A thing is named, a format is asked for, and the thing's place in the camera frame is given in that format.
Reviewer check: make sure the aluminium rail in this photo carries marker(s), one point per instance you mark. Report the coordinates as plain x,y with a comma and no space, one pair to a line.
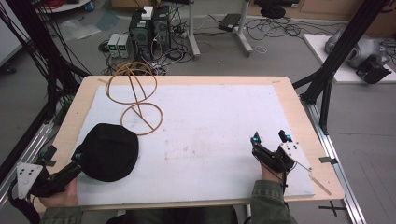
28,155
333,155

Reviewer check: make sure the black hat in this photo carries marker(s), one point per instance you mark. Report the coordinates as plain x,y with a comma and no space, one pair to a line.
109,152

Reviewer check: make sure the person's right hand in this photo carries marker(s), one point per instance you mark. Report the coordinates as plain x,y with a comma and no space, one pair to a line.
269,174

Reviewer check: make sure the grey helmet-shaped shell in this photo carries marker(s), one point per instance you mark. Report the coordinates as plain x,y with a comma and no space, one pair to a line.
361,49

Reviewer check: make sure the thin wooden strip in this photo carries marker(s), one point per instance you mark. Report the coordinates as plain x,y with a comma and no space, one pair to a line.
320,185

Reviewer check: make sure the black device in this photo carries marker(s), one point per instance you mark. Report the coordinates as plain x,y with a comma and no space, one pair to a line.
372,71

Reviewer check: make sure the round white table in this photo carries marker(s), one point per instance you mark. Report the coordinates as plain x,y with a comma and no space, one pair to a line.
62,6

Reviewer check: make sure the white box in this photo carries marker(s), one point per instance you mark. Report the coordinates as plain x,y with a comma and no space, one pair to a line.
147,12

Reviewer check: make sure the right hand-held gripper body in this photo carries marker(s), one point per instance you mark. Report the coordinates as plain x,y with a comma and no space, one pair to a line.
280,157

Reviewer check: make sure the white platform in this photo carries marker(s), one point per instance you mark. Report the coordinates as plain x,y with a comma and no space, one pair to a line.
320,49

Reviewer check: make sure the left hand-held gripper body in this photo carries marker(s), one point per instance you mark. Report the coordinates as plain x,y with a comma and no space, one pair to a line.
49,183

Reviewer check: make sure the white foam mat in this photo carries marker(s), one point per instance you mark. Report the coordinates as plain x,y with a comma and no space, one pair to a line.
211,140

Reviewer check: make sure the white desk leg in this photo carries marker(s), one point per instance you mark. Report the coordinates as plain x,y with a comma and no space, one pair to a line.
193,31
244,31

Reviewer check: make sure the clear plastic sheet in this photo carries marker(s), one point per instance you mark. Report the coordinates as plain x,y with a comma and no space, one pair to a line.
77,29

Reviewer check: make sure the black flat box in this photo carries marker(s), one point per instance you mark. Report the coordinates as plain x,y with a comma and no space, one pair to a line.
229,21

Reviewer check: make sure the black computer tower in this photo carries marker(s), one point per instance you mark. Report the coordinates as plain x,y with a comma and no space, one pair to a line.
140,37
162,31

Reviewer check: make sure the grey power supply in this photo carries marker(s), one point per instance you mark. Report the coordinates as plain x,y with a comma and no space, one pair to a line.
123,46
113,45

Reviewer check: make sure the person's left hand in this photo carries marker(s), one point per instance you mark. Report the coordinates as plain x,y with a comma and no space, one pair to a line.
60,197

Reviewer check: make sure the black tape piece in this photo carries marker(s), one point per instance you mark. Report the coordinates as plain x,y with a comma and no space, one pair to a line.
328,160

